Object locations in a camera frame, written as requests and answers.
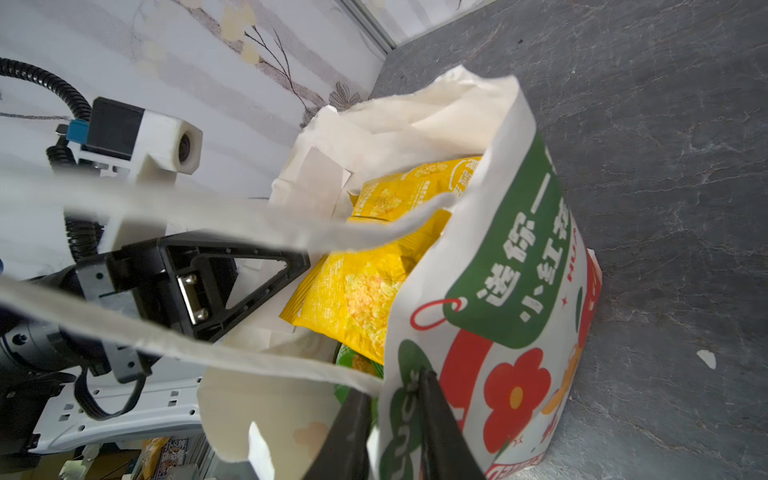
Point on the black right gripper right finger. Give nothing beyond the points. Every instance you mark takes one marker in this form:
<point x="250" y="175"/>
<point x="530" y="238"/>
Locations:
<point x="445" y="452"/>

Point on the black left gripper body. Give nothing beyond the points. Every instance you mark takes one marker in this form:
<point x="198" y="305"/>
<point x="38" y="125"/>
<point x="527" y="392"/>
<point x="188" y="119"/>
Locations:
<point x="110" y="312"/>

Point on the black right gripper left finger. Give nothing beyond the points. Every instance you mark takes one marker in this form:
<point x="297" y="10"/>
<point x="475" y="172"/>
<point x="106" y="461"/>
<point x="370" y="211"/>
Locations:
<point x="343" y="454"/>

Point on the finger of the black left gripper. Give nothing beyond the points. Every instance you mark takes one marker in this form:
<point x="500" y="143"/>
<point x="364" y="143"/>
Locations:
<point x="214" y="283"/>

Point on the green snack packet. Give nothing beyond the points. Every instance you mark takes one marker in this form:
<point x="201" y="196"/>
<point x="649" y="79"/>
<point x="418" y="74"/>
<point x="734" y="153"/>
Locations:
<point x="346" y="357"/>

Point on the white printed paper bag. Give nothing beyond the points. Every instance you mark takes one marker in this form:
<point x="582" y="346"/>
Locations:
<point x="498" y="308"/>

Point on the yellow snack packet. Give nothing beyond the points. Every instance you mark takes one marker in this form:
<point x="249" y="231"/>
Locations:
<point x="348" y="296"/>

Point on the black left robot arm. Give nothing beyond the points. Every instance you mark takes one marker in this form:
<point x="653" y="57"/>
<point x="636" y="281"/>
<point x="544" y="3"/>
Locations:
<point x="23" y="405"/>

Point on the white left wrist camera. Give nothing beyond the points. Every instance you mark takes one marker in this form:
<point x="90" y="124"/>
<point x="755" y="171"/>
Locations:
<point x="122" y="142"/>

